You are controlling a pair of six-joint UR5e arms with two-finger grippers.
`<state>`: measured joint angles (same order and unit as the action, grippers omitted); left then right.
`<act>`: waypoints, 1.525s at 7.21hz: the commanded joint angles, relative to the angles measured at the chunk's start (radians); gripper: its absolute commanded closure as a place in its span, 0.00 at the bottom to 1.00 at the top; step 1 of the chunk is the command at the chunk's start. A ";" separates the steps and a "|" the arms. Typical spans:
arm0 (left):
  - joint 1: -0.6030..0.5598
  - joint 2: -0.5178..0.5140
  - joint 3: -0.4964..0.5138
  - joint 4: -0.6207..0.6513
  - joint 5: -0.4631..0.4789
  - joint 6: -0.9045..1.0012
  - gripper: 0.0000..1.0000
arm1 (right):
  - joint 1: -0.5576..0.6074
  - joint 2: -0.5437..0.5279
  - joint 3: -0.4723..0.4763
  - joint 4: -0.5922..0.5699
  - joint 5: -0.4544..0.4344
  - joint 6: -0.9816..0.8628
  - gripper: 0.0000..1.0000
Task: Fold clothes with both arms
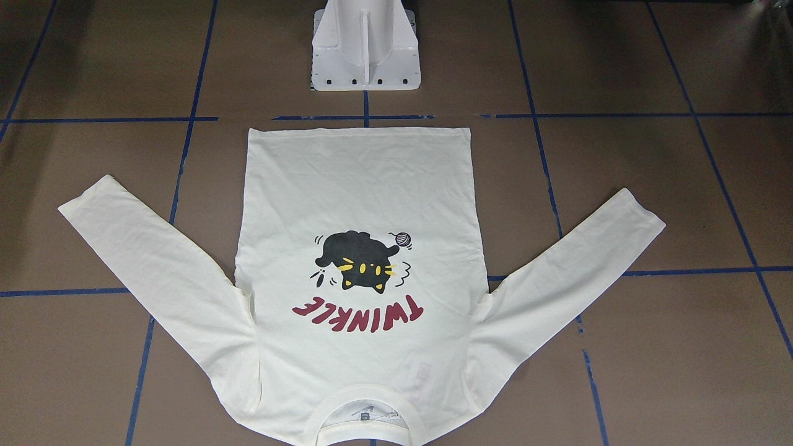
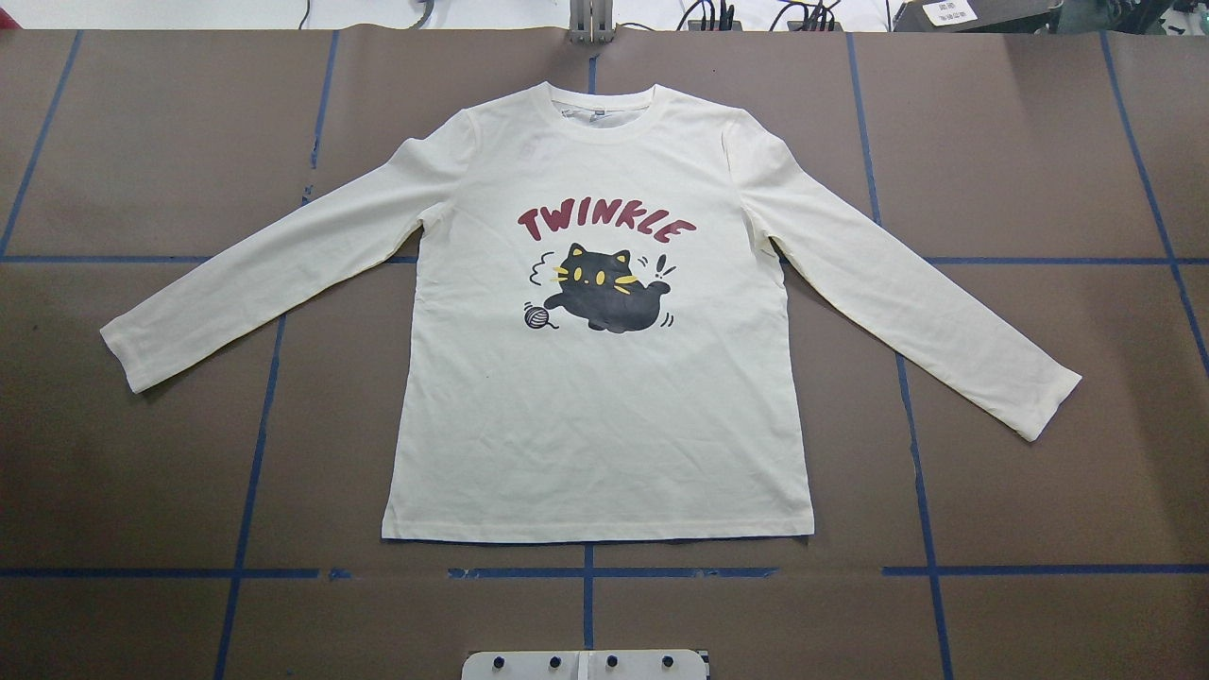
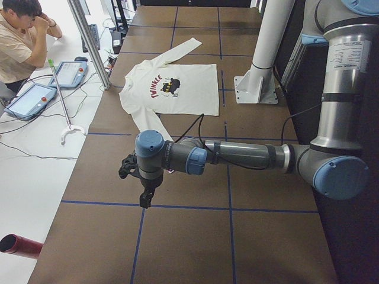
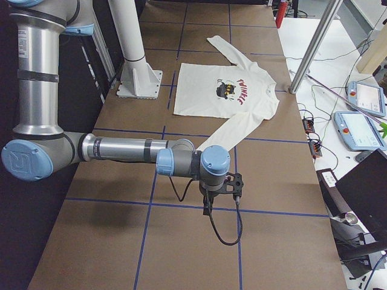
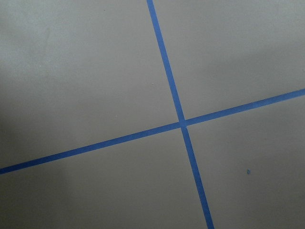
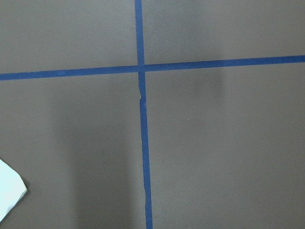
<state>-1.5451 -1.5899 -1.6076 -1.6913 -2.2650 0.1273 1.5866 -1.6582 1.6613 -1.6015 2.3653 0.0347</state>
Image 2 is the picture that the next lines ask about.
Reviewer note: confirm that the aluminium frame post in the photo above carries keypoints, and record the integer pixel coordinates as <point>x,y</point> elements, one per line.
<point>592,21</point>

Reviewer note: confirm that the cream long-sleeve cat shirt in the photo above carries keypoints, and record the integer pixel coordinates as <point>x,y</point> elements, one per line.
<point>600,345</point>

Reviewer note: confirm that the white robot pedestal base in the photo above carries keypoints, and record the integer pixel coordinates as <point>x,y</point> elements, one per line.
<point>588,664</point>

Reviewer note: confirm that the dark device with white label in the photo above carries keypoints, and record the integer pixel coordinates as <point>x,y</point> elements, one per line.
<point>1006,17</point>

